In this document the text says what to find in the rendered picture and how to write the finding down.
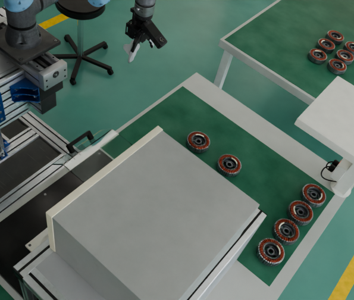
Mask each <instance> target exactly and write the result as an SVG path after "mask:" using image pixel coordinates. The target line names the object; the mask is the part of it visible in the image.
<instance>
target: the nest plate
mask: <svg viewBox="0 0 354 300"><path fill-rule="evenodd" d="M48 237H49V236H48V228H46V229H45V230H44V231H42V232H41V233H40V234H38V235H37V236H36V237H35V238H34V239H32V240H31V241H30V242H29V243H27V244H26V245H25V246H26V248H27V249H28V250H29V251H30V252H32V251H33V250H34V249H35V248H37V247H38V246H39V245H40V244H41V243H43V242H44V241H45V240H47V238H48Z"/></svg>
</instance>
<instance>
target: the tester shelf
mask: <svg viewBox="0 0 354 300"><path fill-rule="evenodd" d="M266 216H267V214H266V213H264V212H263V211H262V210H260V209H259V208H258V209H257V210H256V211H255V213H254V215H253V216H252V218H251V220H250V221H249V222H248V225H247V226H246V227H245V229H244V231H243V232H242V234H241V235H240V237H239V238H238V240H236V242H235V243H234V244H233V245H232V247H231V248H230V249H229V250H228V251H227V252H226V254H225V255H224V256H223V257H222V258H221V259H220V261H219V262H218V263H217V264H216V266H215V267H214V268H213V269H212V270H211V272H210V273H209V274H208V275H207V276H206V277H205V279H204V280H203V281H202V282H201V284H200V285H199V286H198V287H197V288H196V289H195V291H194V292H193V293H192V294H191V295H190V296H189V298H188V299H187V300H199V299H200V298H201V296H202V295H203V294H204V293H205V292H206V290H207V289H208V288H209V287H210V285H211V284H212V283H213V282H214V280H215V279H216V278H217V277H218V276H219V275H220V273H221V272H222V271H223V270H224V268H225V267H226V266H227V264H228V263H229V262H230V261H231V260H232V259H233V257H234V256H235V255H236V254H237V253H238V251H239V250H240V248H241V247H242V246H243V245H244V244H245V243H246V241H247V240H248V239H249V238H250V237H251V235H252V234H253V233H254V231H255V230H256V229H257V228H258V227H259V225H260V224H261V223H262V222H263V221H264V219H265V218H266ZM12 270H13V273H14V275H15V276H16V277H17V278H18V279H19V280H20V281H21V282H22V283H23V284H24V285H25V286H26V287H27V288H28V289H29V290H30V291H31V292H32V293H33V294H34V295H35V296H36V297H37V299H38V300H105V299H104V298H103V297H102V296H101V295H100V294H99V293H98V292H97V291H96V290H95V289H94V288H93V287H92V286H91V285H90V284H88V282H87V281H85V279H84V278H82V276H81V275H79V273H78V272H76V271H75V270H74V269H73V268H72V267H71V266H70V265H69V264H68V263H67V262H66V261H65V260H64V259H63V258H62V257H61V256H59V255H58V254H57V253H56V252H54V251H53V250H52V249H51V248H50V246H49V238H47V240H45V241H44V242H43V243H41V244H40V245H39V246H38V247H37V248H35V249H34V250H33V251H32V252H31V253H29V254H28V255H27V256H26V257H24V258H23V259H22V260H21V261H20V262H18V263H17V264H16V265H15V266H13V267H12Z"/></svg>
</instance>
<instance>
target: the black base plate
mask: <svg viewBox="0 0 354 300"><path fill-rule="evenodd" d="M82 184H83V182H82V181H81V180H80V179H79V178H78V177H76V176H75V175H74V174H73V173H72V172H71V171H69V172H68V173H66V174H65V175H63V176H62V177H61V178H59V179H58V180H57V181H56V182H54V183H53V184H51V185H50V186H48V187H47V188H46V189H45V190H43V191H41V193H39V194H38V195H36V196H35V197H34V198H32V199H31V200H30V201H28V202H27V203H25V204H24V205H23V206H21V207H20V208H19V209H17V210H16V211H14V212H13V213H12V214H10V215H9V216H8V217H6V218H5V219H3V220H2V221H1V222H0V276H1V277H2V278H3V279H4V280H5V281H6V282H7V283H8V284H9V285H10V286H11V287H12V288H13V289H14V290H15V291H16V292H17V293H18V294H19V295H20V296H21V297H22V299H23V300H24V296H23V293H22V290H21V286H20V282H19V280H18V278H17V277H16V276H15V275H14V273H13V270H12V267H13V266H15V265H16V264H17V263H18V262H20V261H21V260H22V259H23V258H24V257H26V256H27V255H28V254H29V253H31V252H30V251H29V250H28V249H27V248H26V246H25V245H26V244H27V243H29V242H30V241H31V240H32V239H34V238H35V237H36V236H37V235H38V234H40V233H41V232H42V231H44V230H45V229H46V228H47V221H46V212H47V211H48V210H50V209H51V208H52V207H53V206H54V205H56V204H57V203H59V201H61V200H62V199H64V198H65V197H66V196H67V195H69V194H70V193H71V192H72V191H74V190H75V189H77V188H78V187H79V186H80V185H82Z"/></svg>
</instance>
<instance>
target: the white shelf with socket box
mask: <svg viewBox="0 0 354 300"><path fill-rule="evenodd" d="M295 125H296V126H297V127H299V128H300V129H302V130H303V131H305V132H307V133H308V134H309V135H311V136H312V137H314V138H315V139H317V140H318V141H320V142H321V143H323V144H324V145H325V146H327V147H329V148H330V149H332V150H333V151H334V152H336V153H338V154H339V155H341V156H342V157H343V159H342V160H341V161H340V162H339V161H337V160H334V161H330V162H328V163H327V164H326V166H325V167H324V168H323V169H322V171H321V177H322V178H323V179H325V180H328V179H326V178H324V177H323V176H322V172H323V170H324V169H325V168H326V169H327V170H328V171H330V172H332V173H331V174H330V177H331V178H332V179H334V180H328V181H331V183H330V188H331V190H332V191H333V193H335V194H336V195H337V196H339V197H342V198H345V197H348V196H349V195H350V193H351V187H352V186H353V184H354V85H352V84H350V83H349V82H347V81H345V80H344V79H342V78H341V77H339V76H337V77H336V78H335V79H334V80H333V81H332V82H331V83H330V84H329V85H328V86H327V87H326V89H325V90H324V91H323V92H322V93H321V94H320V95H319V96H318V97H317V98H316V99H315V100H314V102H313V103H312V104H311V105H310V106H309V107H307V109H306V110H304V112H303V113H302V114H301V115H300V116H299V117H298V118H297V120H296V121H295ZM329 163H332V164H331V165H330V166H327V165H328V164H329Z"/></svg>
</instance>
